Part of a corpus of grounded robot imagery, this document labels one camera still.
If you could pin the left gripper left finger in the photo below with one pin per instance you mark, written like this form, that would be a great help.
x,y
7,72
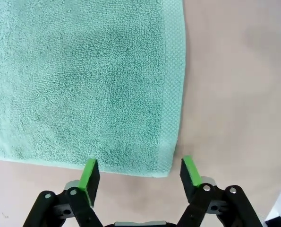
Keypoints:
x,y
88,186

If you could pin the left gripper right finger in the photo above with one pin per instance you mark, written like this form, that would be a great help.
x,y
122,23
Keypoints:
x,y
192,186

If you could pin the mint green terry towel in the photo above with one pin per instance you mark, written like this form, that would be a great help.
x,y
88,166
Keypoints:
x,y
83,82

